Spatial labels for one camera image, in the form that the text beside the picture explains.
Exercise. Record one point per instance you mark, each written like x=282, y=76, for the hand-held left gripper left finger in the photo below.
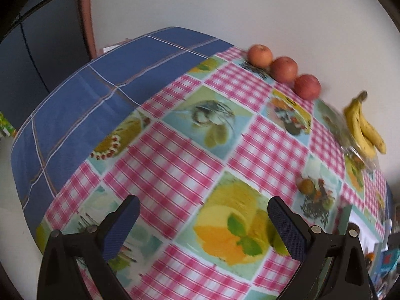
x=120, y=228

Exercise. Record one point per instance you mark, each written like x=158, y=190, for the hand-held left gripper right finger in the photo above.
x=287, y=228

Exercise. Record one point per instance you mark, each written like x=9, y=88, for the green oval fruit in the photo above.
x=278, y=245

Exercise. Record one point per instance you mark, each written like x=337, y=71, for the tiny orange mandarin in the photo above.
x=370, y=257

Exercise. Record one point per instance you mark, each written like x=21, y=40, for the small brown fruit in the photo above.
x=306, y=186

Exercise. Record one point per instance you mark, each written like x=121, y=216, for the pink checkered fruit-print tablecloth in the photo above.
x=175, y=168

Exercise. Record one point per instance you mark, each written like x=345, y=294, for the clear plastic container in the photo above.
x=370, y=163

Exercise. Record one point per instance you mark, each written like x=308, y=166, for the yellow banana bunch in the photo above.
x=364, y=134

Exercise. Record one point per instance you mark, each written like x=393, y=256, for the blue striped tablecloth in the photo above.
x=93, y=100

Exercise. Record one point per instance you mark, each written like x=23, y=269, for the red apple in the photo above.
x=260, y=55
x=307, y=86
x=283, y=69

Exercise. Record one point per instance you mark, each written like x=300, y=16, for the green box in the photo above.
x=6, y=128

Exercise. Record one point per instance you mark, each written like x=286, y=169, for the white paper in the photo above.
x=109, y=48

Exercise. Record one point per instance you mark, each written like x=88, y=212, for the dark blue cabinet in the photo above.
x=47, y=53

